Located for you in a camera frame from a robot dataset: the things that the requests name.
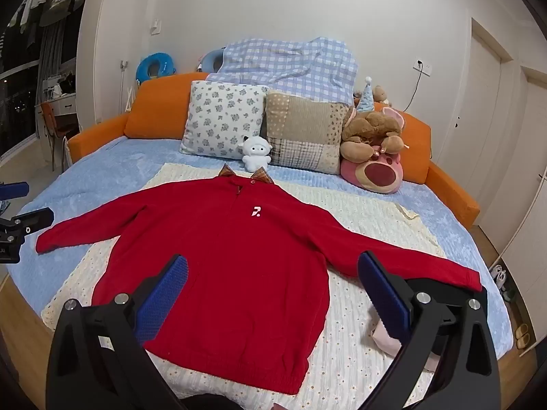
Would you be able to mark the pink cloth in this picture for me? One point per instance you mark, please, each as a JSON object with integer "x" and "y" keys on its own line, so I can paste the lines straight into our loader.
{"x": 380, "y": 337}

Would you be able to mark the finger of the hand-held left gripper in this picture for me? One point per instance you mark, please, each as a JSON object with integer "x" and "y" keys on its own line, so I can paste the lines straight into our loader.
{"x": 36, "y": 218}
{"x": 15, "y": 190}

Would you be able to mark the blue party hat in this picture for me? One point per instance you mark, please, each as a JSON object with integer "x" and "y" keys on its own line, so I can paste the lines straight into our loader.
{"x": 365, "y": 98}

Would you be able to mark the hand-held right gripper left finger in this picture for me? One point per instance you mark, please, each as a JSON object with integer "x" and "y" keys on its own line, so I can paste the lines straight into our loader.
{"x": 166, "y": 299}

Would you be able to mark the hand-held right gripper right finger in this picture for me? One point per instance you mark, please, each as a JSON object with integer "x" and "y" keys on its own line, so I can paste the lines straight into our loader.
{"x": 384, "y": 294}

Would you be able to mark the red children's dress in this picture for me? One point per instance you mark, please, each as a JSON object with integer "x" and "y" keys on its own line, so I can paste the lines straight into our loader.
{"x": 239, "y": 264}

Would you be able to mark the orange bed frame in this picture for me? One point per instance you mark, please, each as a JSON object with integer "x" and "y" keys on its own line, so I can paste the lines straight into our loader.
{"x": 162, "y": 106}

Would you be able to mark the white wall switch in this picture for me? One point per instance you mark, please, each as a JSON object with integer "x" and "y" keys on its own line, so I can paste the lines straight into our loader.
{"x": 156, "y": 27}

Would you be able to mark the blue neck pillow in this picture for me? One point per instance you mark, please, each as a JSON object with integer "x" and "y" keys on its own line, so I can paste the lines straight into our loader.
{"x": 211, "y": 59}

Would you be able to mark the white plush sheep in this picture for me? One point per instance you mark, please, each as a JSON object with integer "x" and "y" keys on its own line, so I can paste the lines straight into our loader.
{"x": 256, "y": 151}

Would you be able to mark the white floral pillow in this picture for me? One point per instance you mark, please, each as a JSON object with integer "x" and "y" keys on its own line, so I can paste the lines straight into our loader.
{"x": 222, "y": 115}

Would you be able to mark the hanging clothes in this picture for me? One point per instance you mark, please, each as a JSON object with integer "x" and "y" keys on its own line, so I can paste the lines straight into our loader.
{"x": 47, "y": 0}

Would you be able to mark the white door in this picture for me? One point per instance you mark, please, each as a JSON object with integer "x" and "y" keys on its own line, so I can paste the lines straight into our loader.
{"x": 530, "y": 171}
{"x": 483, "y": 115}

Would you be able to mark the yellow slipper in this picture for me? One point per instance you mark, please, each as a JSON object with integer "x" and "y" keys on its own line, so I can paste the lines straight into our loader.
{"x": 523, "y": 344}
{"x": 520, "y": 332}

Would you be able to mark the white desk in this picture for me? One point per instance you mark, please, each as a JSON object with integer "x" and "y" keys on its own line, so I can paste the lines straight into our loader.
{"x": 64, "y": 102}

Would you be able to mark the brown chair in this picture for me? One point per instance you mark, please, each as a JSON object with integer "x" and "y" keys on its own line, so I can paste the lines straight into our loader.
{"x": 53, "y": 121}

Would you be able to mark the light blue bed sheet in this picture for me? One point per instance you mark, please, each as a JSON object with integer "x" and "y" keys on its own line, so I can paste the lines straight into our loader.
{"x": 107, "y": 166}

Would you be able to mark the cream knitted blanket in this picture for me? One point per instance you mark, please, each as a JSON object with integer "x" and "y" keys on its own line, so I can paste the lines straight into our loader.
{"x": 363, "y": 209}

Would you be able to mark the blue checkered pillow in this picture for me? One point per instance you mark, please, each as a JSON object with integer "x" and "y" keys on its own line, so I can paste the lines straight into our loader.
{"x": 290, "y": 64}

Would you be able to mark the small brown plush bear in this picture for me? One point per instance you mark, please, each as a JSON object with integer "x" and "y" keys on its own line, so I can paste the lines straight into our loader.
{"x": 380, "y": 94}

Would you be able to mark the beige patchwork pillow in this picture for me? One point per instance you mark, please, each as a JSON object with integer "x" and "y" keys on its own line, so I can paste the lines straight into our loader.
{"x": 299, "y": 132}

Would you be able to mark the white shoes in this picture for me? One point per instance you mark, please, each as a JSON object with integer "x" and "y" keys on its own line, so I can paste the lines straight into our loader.
{"x": 498, "y": 274}

